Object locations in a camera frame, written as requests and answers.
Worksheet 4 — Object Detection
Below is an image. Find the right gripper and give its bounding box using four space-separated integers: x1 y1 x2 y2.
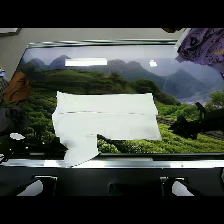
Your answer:
168 114 201 140

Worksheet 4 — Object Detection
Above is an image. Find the purple garment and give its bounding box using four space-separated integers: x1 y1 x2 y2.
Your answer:
175 27 224 78

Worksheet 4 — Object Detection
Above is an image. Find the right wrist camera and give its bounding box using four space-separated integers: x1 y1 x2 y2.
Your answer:
195 101 207 118

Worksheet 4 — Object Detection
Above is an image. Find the white garment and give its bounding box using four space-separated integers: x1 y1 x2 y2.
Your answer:
51 90 163 168

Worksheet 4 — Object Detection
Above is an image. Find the brown garment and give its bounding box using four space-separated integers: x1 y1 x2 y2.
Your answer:
2 70 33 106

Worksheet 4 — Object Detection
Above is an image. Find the silver frame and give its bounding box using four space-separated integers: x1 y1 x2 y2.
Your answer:
0 155 224 197

